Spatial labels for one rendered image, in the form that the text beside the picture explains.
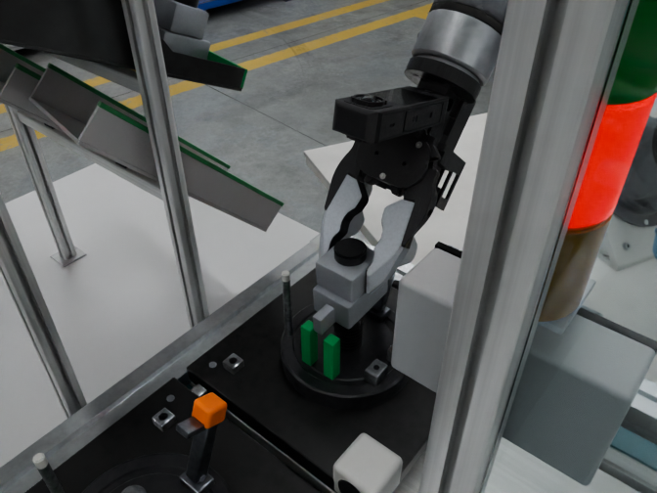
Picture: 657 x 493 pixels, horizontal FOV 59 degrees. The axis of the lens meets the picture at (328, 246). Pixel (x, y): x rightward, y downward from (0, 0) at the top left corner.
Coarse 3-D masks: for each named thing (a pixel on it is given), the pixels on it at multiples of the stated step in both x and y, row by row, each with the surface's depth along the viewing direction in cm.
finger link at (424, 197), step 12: (420, 180) 51; (432, 180) 50; (408, 192) 51; (420, 192) 51; (432, 192) 50; (420, 204) 50; (432, 204) 51; (420, 216) 50; (408, 228) 51; (408, 240) 51
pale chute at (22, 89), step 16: (0, 48) 70; (0, 64) 71; (16, 64) 61; (32, 64) 73; (0, 80) 72; (16, 80) 61; (32, 80) 62; (0, 96) 61; (16, 96) 62; (32, 112) 64
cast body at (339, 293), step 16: (352, 240) 53; (336, 256) 52; (352, 256) 52; (368, 256) 53; (320, 272) 53; (336, 272) 52; (352, 272) 52; (320, 288) 55; (336, 288) 53; (352, 288) 52; (384, 288) 57; (320, 304) 55; (336, 304) 53; (352, 304) 53; (368, 304) 55; (320, 320) 53; (336, 320) 55; (352, 320) 54
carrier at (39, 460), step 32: (128, 416) 56; (96, 448) 53; (128, 448) 53; (160, 448) 53; (224, 448) 53; (256, 448) 53; (64, 480) 50; (96, 480) 48; (128, 480) 49; (160, 480) 48; (224, 480) 49; (256, 480) 50; (288, 480) 50
